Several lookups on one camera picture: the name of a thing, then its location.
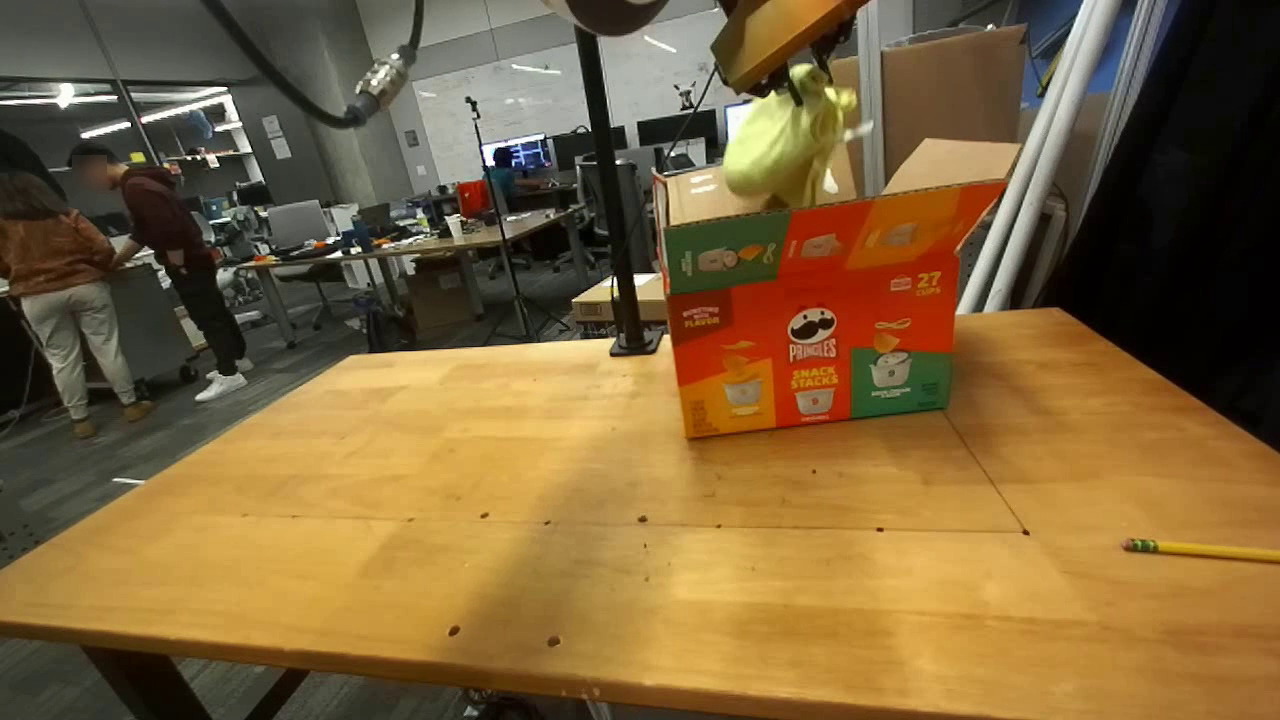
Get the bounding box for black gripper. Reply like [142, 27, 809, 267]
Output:
[776, 56, 856, 106]

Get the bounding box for yellow cloth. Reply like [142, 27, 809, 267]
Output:
[720, 61, 869, 214]

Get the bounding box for large brown cardboard box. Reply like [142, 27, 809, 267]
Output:
[809, 23, 1033, 197]

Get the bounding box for orange Pringles cardboard box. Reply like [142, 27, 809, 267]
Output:
[647, 138, 1013, 445]

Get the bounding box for cardboard box under desk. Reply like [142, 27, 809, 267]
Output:
[404, 252, 475, 343]

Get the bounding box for white column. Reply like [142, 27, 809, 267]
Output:
[856, 76, 892, 197]

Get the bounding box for dark computer monitor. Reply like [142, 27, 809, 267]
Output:
[631, 110, 725, 153]

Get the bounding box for black vertical pole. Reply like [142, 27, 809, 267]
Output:
[567, 23, 667, 362]

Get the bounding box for white pipe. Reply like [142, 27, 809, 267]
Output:
[956, 0, 1131, 316]
[986, 0, 1180, 316]

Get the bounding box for low wooden bench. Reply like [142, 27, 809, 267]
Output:
[567, 267, 670, 334]

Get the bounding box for blue lit computer monitor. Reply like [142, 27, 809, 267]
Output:
[482, 134, 557, 183]

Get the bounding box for black light stand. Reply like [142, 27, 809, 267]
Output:
[460, 93, 531, 337]

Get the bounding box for black curtain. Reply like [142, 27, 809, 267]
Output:
[1036, 0, 1280, 453]

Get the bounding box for long office desk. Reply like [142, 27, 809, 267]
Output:
[237, 203, 571, 337]

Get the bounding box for grey office chair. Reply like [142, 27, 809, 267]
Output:
[255, 197, 345, 334]

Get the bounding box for white shelf unit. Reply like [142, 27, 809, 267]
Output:
[125, 83, 272, 203]

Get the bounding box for yellow pencil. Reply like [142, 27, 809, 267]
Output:
[1119, 537, 1280, 569]

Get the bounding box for person in dark red hoodie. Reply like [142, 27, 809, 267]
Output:
[63, 138, 255, 407]

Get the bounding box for grey cabinet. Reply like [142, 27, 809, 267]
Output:
[105, 261, 197, 391]

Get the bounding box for person in brown top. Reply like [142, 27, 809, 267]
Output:
[0, 169, 155, 435]

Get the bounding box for tan wrist camera block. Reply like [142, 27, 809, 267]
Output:
[709, 0, 871, 98]

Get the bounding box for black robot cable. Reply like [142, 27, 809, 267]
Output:
[197, 0, 433, 134]

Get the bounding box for black table frame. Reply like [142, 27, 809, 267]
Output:
[76, 643, 316, 720]

